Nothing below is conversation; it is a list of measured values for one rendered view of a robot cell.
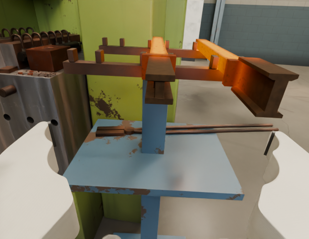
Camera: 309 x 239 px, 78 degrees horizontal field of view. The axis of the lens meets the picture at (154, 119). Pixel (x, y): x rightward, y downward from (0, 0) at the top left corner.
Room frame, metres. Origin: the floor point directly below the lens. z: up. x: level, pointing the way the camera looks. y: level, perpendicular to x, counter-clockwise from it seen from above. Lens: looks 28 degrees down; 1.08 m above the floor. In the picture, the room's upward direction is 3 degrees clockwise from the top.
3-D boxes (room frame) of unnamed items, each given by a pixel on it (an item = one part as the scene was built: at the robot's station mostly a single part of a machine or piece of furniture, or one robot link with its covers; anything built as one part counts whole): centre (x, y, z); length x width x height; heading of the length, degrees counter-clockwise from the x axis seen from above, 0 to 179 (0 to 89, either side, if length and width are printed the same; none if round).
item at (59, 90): (0.84, 0.46, 0.69); 0.56 x 0.38 x 0.45; 173
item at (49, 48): (0.67, 0.36, 0.95); 0.12 x 0.09 x 0.07; 173
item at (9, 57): (0.84, 0.52, 0.96); 0.42 x 0.20 x 0.09; 173
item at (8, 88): (0.54, 0.44, 0.87); 0.04 x 0.03 x 0.03; 173
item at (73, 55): (0.44, 0.12, 1.02); 0.23 x 0.06 x 0.02; 179
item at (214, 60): (0.44, -0.12, 1.02); 0.23 x 0.06 x 0.02; 179
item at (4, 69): (0.59, 0.46, 0.92); 0.04 x 0.03 x 0.01; 3
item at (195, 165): (0.44, 0.00, 0.75); 0.40 x 0.30 x 0.02; 89
